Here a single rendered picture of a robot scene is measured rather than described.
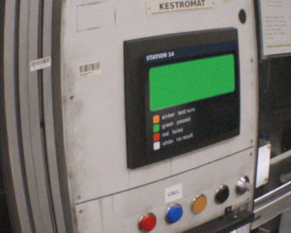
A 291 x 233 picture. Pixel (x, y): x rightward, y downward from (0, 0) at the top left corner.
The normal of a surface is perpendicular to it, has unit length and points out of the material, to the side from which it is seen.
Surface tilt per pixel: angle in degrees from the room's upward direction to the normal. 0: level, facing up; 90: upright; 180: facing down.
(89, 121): 90
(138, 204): 90
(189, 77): 90
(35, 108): 90
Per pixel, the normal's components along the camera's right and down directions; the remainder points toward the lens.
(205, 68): 0.64, 0.19
